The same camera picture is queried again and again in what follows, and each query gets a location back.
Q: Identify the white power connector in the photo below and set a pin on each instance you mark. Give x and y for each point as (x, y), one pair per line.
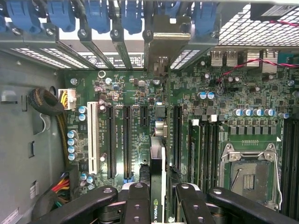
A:
(70, 98)

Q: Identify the long PCIe expansion slot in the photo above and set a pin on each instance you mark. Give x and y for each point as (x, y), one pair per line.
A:
(127, 140)
(111, 140)

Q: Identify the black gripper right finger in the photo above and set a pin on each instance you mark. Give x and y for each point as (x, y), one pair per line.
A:
(191, 205)

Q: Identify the CPU socket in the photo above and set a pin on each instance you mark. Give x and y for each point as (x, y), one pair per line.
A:
(252, 177)

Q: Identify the blue slot retention clip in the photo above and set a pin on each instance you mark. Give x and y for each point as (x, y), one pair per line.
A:
(60, 16)
(97, 16)
(23, 16)
(168, 9)
(132, 18)
(205, 16)

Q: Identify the green motherboard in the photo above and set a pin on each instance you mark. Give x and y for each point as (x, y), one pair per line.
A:
(140, 88)

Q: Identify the white PCI expansion slot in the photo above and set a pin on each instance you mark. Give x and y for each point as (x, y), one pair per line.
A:
(93, 135)

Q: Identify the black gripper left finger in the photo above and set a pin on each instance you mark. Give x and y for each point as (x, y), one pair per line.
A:
(136, 205)

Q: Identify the open black PC case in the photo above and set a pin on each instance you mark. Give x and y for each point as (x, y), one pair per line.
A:
(14, 140)

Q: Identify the short black expansion slot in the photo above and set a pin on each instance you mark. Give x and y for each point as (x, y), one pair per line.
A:
(144, 116)

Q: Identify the metal locking lever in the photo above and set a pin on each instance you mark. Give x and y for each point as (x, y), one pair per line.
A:
(278, 177)

